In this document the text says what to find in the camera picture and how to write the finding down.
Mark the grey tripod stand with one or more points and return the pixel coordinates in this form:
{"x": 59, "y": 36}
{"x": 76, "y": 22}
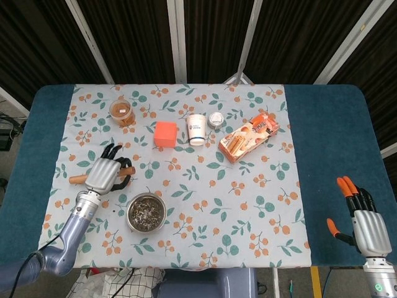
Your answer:
{"x": 240, "y": 77}

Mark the orange biscuit box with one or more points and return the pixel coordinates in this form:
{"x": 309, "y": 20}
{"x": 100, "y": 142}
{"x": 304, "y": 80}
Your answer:
{"x": 248, "y": 136}

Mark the stainless steel bowl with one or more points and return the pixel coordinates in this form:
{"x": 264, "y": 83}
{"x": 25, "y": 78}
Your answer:
{"x": 131, "y": 225}

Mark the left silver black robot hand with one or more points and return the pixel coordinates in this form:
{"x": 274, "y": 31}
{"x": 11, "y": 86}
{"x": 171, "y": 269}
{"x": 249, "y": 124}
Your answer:
{"x": 102, "y": 175}

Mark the orange cube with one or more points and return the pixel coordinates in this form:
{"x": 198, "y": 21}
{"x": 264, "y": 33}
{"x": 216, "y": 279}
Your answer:
{"x": 165, "y": 135}

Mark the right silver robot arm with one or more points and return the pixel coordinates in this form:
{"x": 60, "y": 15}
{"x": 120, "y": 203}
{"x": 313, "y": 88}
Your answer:
{"x": 380, "y": 279}

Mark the blue velvet table cover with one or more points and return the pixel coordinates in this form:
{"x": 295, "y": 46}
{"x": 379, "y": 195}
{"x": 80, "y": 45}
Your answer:
{"x": 328, "y": 130}

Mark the grey-blue robot torso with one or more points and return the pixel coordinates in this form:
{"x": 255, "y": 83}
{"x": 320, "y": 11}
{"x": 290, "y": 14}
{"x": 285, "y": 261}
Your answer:
{"x": 207, "y": 284}

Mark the small clear jar silver lid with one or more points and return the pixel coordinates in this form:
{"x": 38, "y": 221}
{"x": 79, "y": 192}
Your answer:
{"x": 216, "y": 120}

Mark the right silver hand orange fingertips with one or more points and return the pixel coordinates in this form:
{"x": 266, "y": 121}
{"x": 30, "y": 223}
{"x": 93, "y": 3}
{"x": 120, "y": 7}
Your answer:
{"x": 370, "y": 232}

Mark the crushed dark and white bits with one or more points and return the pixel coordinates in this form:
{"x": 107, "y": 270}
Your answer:
{"x": 145, "y": 212}

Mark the white frame pole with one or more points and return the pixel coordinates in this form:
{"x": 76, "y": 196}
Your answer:
{"x": 177, "y": 40}
{"x": 249, "y": 31}
{"x": 90, "y": 40}
{"x": 347, "y": 43}

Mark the wooden rolling pin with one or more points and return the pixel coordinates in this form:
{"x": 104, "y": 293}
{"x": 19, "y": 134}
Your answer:
{"x": 77, "y": 179}

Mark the floral print tablecloth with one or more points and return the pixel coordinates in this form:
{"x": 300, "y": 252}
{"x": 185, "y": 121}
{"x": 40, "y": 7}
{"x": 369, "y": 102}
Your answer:
{"x": 211, "y": 186}

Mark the white checkered bag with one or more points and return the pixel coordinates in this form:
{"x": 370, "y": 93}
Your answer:
{"x": 124, "y": 284}

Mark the white paper cup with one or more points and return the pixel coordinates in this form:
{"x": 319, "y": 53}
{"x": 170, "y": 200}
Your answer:
{"x": 196, "y": 128}

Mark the clear jar of orange snacks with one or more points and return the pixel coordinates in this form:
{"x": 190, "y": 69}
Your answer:
{"x": 121, "y": 112}

